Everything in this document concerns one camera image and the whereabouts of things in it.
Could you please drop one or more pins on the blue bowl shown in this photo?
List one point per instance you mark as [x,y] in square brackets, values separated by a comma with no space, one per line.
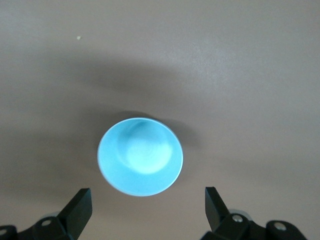
[140,157]

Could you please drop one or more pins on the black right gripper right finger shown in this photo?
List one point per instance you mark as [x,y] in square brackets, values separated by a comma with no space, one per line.
[216,212]

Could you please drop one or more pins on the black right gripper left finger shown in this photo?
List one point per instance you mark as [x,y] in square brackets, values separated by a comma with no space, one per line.
[75,212]

